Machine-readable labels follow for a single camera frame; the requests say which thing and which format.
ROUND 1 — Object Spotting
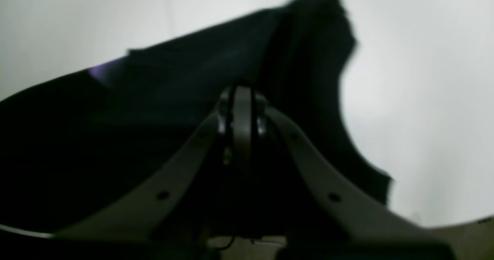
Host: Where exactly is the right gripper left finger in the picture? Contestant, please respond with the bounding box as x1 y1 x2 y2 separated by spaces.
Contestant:
54 111 218 241

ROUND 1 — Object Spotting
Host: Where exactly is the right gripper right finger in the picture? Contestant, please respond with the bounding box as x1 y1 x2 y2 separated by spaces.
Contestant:
247 106 455 260

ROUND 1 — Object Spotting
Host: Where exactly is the black T-shirt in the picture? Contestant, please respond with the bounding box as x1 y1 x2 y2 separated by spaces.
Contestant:
1 0 391 233

